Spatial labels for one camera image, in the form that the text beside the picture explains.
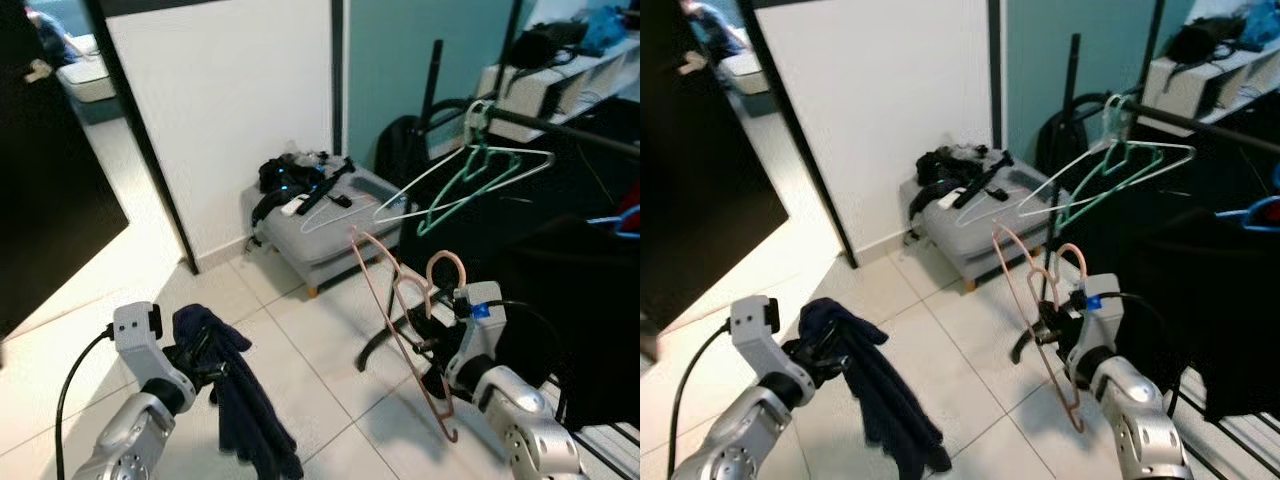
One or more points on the navy blue garment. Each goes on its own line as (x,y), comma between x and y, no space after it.
(250,420)
(890,400)

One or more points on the blue plastic hanger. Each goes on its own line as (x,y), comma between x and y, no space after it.
(625,222)
(1262,210)

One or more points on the grey upholstered ottoman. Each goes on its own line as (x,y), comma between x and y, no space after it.
(340,245)
(990,240)

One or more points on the plain black garment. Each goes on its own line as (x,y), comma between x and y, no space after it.
(580,320)
(1220,310)

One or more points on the black stick remote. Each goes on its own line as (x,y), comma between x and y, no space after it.
(325,190)
(982,180)

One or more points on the white remote control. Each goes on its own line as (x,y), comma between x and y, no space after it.
(296,207)
(950,199)

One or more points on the black backpack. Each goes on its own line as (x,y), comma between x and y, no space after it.
(1060,135)
(400,150)

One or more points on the black door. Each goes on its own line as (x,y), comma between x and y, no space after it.
(700,180)
(50,180)

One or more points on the black duffel bag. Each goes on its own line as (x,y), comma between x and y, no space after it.
(545,45)
(1200,40)

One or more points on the blue bag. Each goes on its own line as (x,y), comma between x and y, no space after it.
(1260,28)
(605,30)

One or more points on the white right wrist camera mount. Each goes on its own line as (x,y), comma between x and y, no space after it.
(478,345)
(1095,335)

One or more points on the black door frame post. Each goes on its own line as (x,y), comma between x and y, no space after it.
(800,140)
(140,140)

